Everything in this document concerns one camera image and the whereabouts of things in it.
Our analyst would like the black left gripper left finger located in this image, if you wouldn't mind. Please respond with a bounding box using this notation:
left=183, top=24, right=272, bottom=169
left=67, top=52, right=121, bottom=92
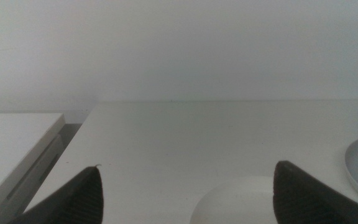
left=6, top=164, right=104, bottom=224

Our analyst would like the white shallow bowl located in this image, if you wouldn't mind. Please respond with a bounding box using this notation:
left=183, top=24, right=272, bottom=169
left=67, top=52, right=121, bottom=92
left=190, top=175, right=276, bottom=224

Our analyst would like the white side table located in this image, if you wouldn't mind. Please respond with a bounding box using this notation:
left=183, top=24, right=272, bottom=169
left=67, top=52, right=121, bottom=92
left=0, top=112, right=67, bottom=224

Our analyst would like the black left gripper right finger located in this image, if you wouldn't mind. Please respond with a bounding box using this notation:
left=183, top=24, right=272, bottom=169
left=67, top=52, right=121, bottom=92
left=272, top=160, right=358, bottom=224

